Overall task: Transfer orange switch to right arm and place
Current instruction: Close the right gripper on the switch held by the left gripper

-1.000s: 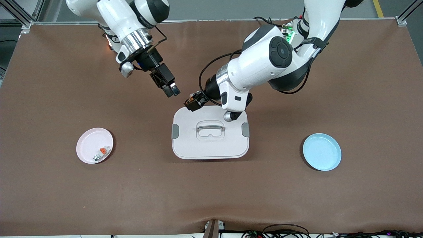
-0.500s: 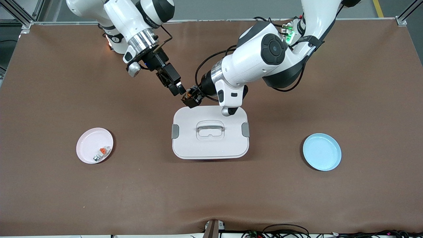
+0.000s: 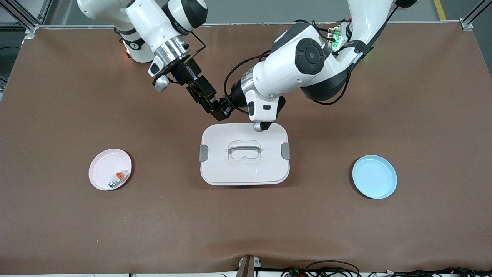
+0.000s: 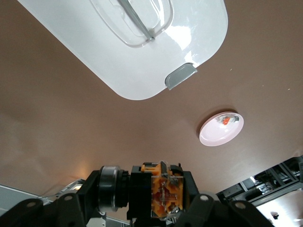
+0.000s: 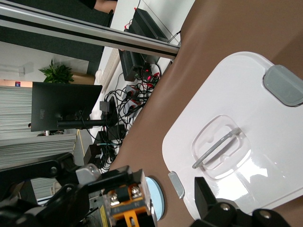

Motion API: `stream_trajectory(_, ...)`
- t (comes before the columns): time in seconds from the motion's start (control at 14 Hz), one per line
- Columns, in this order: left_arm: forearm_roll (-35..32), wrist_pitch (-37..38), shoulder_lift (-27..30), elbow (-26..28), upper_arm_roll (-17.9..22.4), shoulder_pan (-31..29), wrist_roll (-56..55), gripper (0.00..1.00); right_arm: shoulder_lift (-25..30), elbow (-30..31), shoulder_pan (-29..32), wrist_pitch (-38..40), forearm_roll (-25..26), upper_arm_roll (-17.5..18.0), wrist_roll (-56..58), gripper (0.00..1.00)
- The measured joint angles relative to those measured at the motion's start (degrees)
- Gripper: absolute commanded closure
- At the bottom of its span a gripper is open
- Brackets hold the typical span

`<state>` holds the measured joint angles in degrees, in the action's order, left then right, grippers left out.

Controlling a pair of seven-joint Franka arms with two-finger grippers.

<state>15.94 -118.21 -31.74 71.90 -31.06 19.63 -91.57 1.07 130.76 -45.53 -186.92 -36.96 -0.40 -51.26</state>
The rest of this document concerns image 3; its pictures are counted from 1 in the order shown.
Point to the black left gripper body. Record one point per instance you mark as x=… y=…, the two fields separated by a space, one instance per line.
x=235 y=97

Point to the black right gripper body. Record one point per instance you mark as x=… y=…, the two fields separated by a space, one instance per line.
x=188 y=72

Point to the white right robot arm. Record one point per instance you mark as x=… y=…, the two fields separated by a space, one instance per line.
x=153 y=23

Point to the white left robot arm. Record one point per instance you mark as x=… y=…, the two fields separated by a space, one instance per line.
x=284 y=73

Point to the grey box latch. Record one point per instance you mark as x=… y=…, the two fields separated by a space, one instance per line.
x=285 y=151
x=203 y=153

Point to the white storage box lid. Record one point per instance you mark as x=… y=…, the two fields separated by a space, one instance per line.
x=246 y=171

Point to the brown table mat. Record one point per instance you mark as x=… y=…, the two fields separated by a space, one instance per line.
x=246 y=223

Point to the pale pink round plate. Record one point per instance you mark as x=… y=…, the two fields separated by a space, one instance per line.
x=103 y=169

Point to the small white clamp block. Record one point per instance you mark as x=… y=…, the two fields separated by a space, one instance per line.
x=257 y=262

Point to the light blue round plate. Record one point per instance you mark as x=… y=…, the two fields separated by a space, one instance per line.
x=374 y=177

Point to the orange white switch, green button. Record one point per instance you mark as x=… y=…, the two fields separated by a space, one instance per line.
x=118 y=177

